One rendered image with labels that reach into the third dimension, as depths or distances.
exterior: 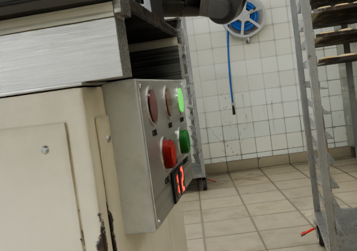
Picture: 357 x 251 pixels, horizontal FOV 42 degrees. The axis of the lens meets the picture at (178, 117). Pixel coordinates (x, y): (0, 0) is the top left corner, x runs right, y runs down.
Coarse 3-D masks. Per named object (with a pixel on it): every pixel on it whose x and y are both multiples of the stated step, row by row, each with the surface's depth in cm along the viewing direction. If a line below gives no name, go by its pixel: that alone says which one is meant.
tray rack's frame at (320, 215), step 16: (304, 80) 223; (352, 80) 221; (304, 96) 224; (352, 96) 222; (304, 112) 224; (352, 112) 222; (304, 128) 225; (352, 208) 225; (320, 224) 207; (352, 224) 201; (352, 240) 183
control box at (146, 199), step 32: (128, 96) 41; (160, 96) 49; (128, 128) 41; (160, 128) 47; (128, 160) 41; (160, 160) 46; (128, 192) 41; (160, 192) 44; (128, 224) 41; (160, 224) 43
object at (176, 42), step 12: (180, 36) 64; (132, 48) 66; (144, 48) 66; (156, 48) 65; (168, 48) 65; (180, 48) 66; (132, 60) 66; (144, 60) 66; (156, 60) 65; (168, 60) 65; (180, 60) 65; (132, 72) 66; (144, 72) 66; (156, 72) 66; (168, 72) 65; (180, 72) 65
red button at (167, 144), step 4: (164, 140) 47; (168, 140) 47; (164, 144) 47; (168, 144) 46; (172, 144) 47; (164, 148) 46; (168, 148) 46; (172, 148) 47; (164, 152) 46; (168, 152) 46; (172, 152) 47; (164, 156) 46; (168, 156) 46; (172, 156) 47; (164, 160) 46; (168, 160) 46; (172, 160) 46; (168, 164) 46; (172, 164) 47; (168, 168) 47
